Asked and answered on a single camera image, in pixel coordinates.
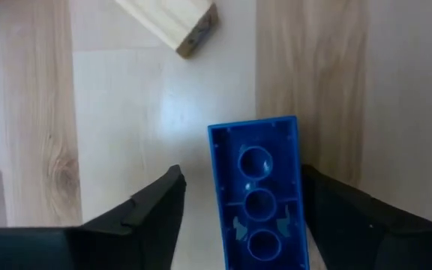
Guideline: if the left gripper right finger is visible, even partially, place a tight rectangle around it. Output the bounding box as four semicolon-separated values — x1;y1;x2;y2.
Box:
301;163;432;270

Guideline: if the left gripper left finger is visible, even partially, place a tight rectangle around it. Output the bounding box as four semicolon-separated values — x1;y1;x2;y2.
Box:
65;163;188;270

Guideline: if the large blue plastic brick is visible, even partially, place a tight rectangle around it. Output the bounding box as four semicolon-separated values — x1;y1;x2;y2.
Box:
207;115;311;270

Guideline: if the long wooden block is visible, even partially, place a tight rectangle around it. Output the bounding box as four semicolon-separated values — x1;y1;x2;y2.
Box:
113;0;220;60

